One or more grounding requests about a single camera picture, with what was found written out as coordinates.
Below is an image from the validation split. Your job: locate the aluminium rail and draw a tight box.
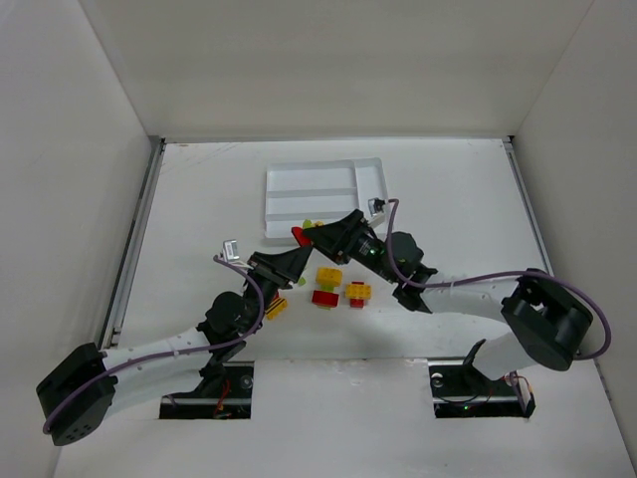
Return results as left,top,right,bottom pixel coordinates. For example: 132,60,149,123
95,135,165,349
502,135,553,275

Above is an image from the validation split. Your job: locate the white divided sorting tray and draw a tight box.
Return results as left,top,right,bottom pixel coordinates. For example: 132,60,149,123
264,157,388,243

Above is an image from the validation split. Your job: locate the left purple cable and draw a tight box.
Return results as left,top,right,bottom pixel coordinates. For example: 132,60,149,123
42,254,265,434

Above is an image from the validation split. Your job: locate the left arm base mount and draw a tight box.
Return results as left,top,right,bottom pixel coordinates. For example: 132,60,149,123
158,360,255,421

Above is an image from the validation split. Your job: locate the red lego brick large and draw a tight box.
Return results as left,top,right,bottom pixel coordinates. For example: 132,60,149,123
312,290,339,309

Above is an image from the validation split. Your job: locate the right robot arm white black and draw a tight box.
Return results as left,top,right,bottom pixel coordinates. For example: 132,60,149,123
303,210,593,379

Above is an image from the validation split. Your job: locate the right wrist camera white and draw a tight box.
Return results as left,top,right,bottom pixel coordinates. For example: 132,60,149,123
367,197,387,216

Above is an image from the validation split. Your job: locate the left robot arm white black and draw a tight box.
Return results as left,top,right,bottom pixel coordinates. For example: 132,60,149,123
36,246,313,447

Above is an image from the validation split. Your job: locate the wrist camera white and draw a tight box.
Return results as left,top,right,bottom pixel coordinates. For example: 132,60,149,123
367,197,387,216
221,239,241,264

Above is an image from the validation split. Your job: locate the red sloped lego brick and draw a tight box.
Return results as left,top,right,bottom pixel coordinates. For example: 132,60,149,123
291,226,312,247

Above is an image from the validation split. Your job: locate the right aluminium rail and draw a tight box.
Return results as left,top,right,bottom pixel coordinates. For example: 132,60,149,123
502,135,553,275

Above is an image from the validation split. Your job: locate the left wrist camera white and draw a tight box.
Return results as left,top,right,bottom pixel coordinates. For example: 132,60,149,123
221,239,241,264

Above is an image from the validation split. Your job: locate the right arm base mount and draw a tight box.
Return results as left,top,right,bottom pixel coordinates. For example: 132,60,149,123
428,340,536,419

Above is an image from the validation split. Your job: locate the yellow lego brick large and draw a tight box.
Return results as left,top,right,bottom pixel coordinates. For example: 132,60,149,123
316,267,342,288

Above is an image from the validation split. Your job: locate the left aluminium rail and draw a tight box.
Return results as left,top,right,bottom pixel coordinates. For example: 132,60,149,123
95,135,165,349

